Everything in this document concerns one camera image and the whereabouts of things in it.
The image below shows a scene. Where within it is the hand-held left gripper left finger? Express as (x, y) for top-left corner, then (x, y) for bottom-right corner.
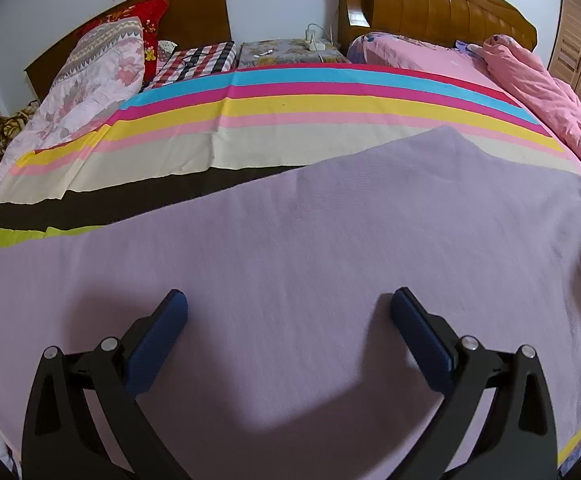
(20, 289), (191, 480)

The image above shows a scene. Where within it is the pink quilt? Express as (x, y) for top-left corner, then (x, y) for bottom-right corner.
(481, 34), (581, 187)

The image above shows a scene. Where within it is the glossy wooden headboard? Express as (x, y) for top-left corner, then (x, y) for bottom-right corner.
(339, 0), (538, 54)

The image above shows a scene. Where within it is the plaid cloth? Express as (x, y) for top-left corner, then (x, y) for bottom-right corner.
(142, 40), (236, 92)

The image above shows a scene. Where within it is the pink floral pillow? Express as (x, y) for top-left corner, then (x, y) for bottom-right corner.
(347, 32), (539, 111)

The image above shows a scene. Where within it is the brown yellow blanket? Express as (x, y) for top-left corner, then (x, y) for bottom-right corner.
(0, 100), (40, 172)

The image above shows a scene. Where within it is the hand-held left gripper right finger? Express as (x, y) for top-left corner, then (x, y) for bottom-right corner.
(389, 287), (559, 480)

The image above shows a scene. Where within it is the floral covered nightstand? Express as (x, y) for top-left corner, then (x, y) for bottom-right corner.
(238, 38), (352, 69)

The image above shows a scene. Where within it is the rainbow striped blanket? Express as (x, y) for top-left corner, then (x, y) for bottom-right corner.
(0, 63), (581, 467)

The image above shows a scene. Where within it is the red embroidered pillow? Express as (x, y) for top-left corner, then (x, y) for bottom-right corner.
(78, 0), (171, 85)

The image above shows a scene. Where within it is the white floral bed sheet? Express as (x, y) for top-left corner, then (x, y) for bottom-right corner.
(0, 85), (144, 241)

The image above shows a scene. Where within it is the white power strip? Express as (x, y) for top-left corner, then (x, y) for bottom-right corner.
(304, 23), (329, 52)

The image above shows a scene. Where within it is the dark wooden headboard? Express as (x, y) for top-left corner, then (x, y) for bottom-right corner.
(24, 0), (232, 102)

